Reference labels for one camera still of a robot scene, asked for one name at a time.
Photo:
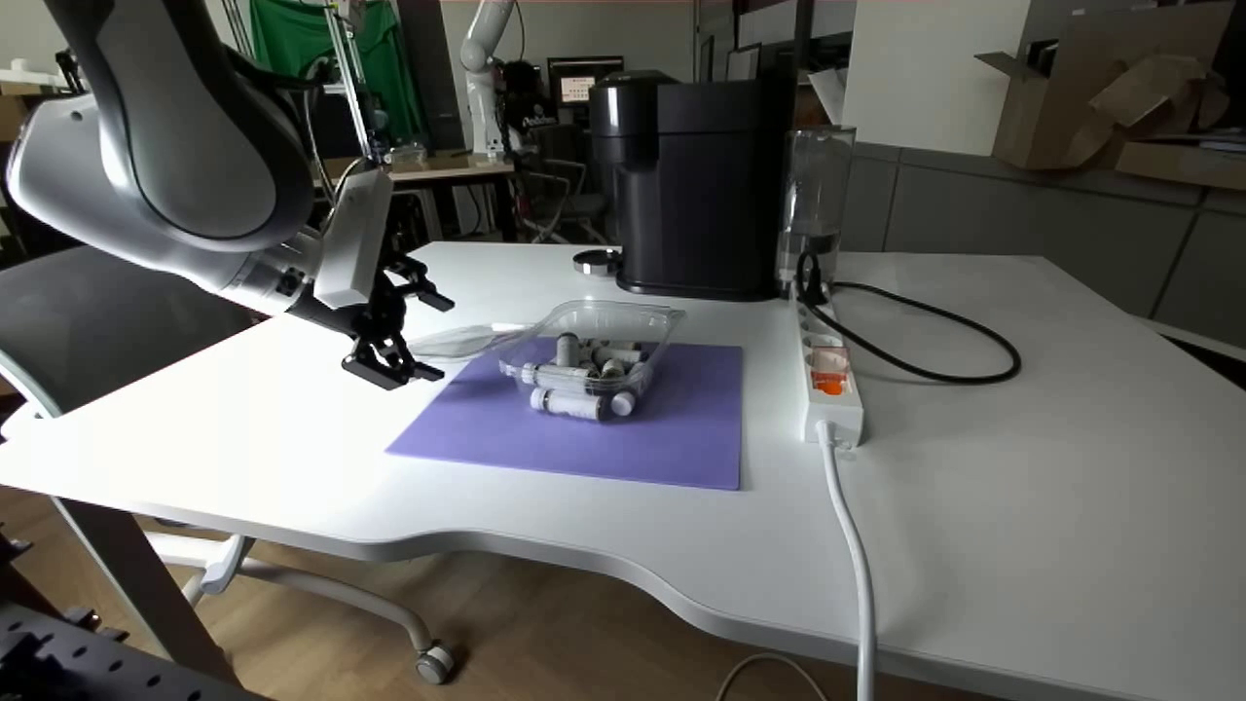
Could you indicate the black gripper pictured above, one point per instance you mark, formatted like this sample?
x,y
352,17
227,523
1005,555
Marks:
x,y
391,312

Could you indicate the purple rectangular mat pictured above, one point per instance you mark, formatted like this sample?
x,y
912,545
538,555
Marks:
x,y
676,442

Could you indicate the open cardboard box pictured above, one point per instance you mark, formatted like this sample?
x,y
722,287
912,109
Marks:
x,y
1117,89

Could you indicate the black coffee machine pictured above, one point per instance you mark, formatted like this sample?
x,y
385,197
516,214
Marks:
x,y
702,181

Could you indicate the grey office chair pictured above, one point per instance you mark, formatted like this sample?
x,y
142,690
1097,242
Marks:
x,y
81,324

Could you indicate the white plastic cylinder vial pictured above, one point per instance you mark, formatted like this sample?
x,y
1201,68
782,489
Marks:
x,y
561,377
568,351
625,402
572,402

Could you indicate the round metal cup coaster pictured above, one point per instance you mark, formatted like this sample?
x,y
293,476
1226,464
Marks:
x,y
593,263

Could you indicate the black perforated rack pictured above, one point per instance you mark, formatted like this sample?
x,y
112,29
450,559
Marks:
x,y
81,655

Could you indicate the wooden desk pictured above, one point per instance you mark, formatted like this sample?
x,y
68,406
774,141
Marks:
x,y
450,177

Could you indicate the green cloth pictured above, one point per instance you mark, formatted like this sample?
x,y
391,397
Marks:
x,y
319,52

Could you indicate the grey cabinet row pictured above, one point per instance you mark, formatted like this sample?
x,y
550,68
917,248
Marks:
x,y
1036,220

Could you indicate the grey metal table leg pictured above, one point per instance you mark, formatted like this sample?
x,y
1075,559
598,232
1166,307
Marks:
x,y
150,585

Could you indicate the transparent plastic bowl lid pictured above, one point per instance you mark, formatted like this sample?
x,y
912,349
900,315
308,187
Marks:
x,y
469,340

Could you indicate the transparent plastic bowl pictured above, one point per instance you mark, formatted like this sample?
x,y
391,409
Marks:
x,y
637,324

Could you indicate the clear coffee machine water tank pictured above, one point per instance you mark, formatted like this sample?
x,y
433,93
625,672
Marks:
x,y
820,197

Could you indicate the white power strip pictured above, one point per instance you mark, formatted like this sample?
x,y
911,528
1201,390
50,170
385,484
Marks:
x,y
830,373

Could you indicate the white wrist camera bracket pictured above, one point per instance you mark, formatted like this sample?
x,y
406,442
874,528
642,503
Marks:
x,y
352,240

